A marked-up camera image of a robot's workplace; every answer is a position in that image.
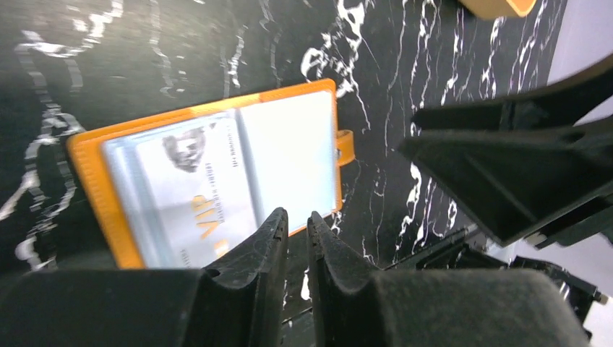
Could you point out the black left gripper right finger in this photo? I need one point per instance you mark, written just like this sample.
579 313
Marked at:
354 303

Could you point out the orange oval tray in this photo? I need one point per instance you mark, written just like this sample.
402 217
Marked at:
493 9

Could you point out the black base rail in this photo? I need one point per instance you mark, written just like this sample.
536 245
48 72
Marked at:
465 249

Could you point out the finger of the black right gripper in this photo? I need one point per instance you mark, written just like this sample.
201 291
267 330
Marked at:
554 182
558 105

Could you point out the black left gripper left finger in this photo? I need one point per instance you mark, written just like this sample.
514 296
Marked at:
235 301

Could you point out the white credit card black stripe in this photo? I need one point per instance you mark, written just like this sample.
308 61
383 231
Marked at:
198 196

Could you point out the orange leather card holder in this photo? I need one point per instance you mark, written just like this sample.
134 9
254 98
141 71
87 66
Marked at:
293 151

